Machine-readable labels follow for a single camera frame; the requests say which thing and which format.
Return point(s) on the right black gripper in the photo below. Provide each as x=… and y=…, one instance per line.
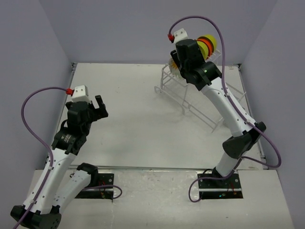
x=175, y=55

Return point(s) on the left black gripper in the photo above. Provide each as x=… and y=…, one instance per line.
x=99, y=112

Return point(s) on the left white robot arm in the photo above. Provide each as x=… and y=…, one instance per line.
x=45, y=205

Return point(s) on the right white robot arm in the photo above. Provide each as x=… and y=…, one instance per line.
x=207, y=78

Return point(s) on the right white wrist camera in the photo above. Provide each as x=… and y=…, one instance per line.
x=180, y=35

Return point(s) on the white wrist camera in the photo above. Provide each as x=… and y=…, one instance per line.
x=180, y=35
x=81, y=94

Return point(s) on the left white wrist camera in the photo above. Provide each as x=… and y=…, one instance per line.
x=81, y=94

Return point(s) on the white wire dish rack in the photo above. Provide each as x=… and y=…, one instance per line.
x=189, y=99

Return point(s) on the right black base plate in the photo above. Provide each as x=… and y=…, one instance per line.
x=225, y=189

